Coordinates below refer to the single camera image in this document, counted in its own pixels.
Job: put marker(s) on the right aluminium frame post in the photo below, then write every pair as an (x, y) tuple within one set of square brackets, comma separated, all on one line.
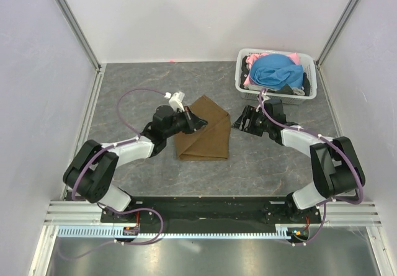
[(337, 30)]

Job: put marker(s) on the grey cloth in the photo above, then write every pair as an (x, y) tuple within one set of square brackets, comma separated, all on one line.
[(286, 89)]

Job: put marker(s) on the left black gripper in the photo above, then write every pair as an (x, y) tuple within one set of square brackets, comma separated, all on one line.
[(193, 122)]

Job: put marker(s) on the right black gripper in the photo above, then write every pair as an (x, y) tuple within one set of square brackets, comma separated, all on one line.
[(250, 113)]

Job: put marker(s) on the left aluminium frame post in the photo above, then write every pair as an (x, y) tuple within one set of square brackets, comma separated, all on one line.
[(78, 33)]

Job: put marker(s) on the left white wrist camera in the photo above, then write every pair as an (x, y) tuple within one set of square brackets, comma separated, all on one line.
[(175, 100)]

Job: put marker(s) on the white plastic basket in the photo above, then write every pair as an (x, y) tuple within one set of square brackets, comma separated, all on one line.
[(247, 56)]

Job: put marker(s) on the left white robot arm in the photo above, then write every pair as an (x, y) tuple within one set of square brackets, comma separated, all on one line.
[(92, 170)]

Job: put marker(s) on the blue cloth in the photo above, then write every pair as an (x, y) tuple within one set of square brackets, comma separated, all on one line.
[(276, 71)]

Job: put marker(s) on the brown cloth napkin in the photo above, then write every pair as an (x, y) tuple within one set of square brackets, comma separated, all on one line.
[(210, 143)]

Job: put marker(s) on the white slotted cable duct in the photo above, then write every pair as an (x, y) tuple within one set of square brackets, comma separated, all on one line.
[(122, 232)]

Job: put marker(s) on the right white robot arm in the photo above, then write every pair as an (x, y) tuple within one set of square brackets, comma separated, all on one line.
[(336, 170)]

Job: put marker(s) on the aluminium frame post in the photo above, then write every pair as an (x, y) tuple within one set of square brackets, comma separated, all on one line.
[(78, 33), (337, 30)]

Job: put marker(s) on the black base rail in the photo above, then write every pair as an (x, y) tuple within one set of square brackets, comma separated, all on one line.
[(212, 215)]

